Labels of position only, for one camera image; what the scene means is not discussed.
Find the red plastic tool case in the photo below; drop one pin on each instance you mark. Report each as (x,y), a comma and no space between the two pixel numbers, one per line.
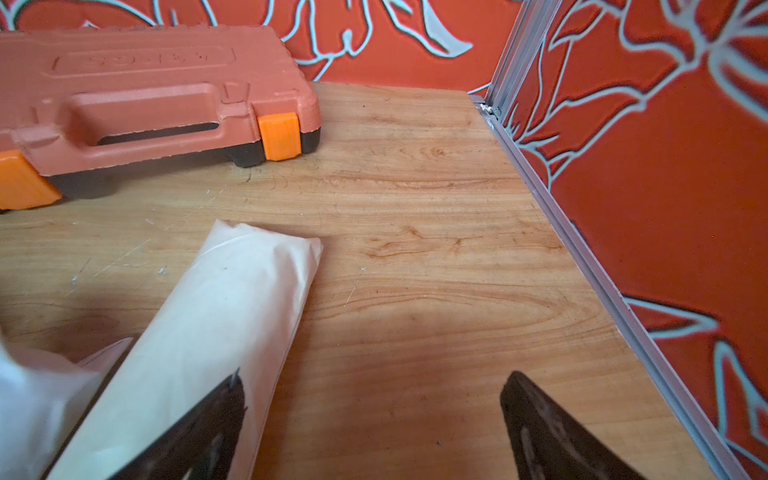
(75,103)

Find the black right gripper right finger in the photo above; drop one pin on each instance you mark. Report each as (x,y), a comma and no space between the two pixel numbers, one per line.
(548,443)

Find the pink sleeved umbrella short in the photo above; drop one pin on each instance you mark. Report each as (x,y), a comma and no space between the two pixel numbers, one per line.
(43,397)

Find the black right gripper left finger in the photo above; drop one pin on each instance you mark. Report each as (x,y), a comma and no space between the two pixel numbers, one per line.
(200,445)

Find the cream sleeved umbrella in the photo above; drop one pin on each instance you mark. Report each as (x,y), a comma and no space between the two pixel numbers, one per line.
(236,309)

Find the aluminium frame rail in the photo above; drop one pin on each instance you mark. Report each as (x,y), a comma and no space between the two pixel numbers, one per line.
(496,107)

